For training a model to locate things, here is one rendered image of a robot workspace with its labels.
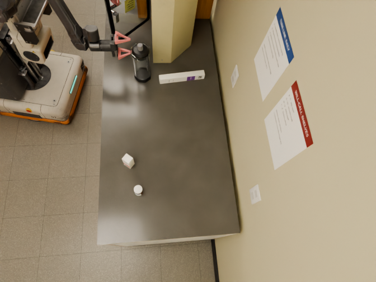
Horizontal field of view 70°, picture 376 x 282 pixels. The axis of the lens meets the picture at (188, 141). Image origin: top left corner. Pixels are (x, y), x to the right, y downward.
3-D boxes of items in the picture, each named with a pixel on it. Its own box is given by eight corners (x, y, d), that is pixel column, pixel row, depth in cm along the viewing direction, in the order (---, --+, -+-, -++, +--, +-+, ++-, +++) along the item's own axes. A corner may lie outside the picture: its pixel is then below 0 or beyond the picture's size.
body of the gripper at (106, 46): (113, 43, 134) (98, 43, 133) (116, 57, 143) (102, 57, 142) (113, 33, 136) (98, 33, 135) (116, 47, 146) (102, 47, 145)
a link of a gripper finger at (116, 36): (130, 41, 133) (110, 41, 132) (131, 51, 140) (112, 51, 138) (130, 31, 136) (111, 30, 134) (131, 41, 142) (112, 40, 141)
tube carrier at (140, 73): (152, 67, 166) (151, 43, 147) (151, 83, 162) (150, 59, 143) (134, 66, 165) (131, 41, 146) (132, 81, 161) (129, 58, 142)
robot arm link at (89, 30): (83, 38, 143) (75, 48, 138) (78, 18, 134) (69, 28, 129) (104, 44, 142) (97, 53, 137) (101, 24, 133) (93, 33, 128)
